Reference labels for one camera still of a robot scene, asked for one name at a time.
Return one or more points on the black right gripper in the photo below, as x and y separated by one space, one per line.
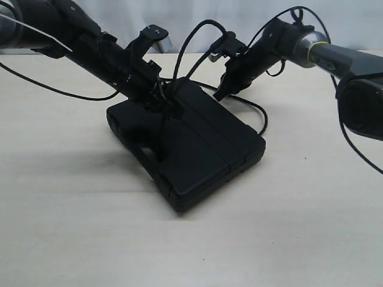
244 63

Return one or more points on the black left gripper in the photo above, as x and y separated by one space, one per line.
137 79

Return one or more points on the black plastic carrying case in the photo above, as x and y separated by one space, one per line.
191 157

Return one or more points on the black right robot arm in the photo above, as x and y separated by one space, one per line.
359 92

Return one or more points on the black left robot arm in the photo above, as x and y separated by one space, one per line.
59 29

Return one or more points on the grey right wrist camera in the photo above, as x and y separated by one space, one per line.
213 57

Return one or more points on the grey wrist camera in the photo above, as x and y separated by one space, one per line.
213 57
164 45

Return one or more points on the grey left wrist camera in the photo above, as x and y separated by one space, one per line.
164 45

